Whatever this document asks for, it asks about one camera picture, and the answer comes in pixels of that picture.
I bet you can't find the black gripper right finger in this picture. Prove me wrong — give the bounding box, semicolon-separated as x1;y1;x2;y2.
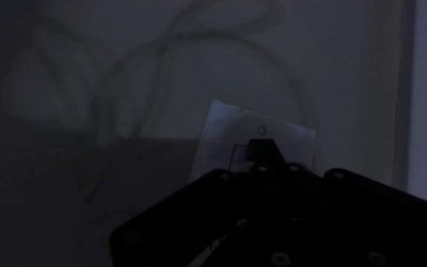
262;138;427;267

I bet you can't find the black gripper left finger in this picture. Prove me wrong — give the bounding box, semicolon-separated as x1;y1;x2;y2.
108;138;265;267

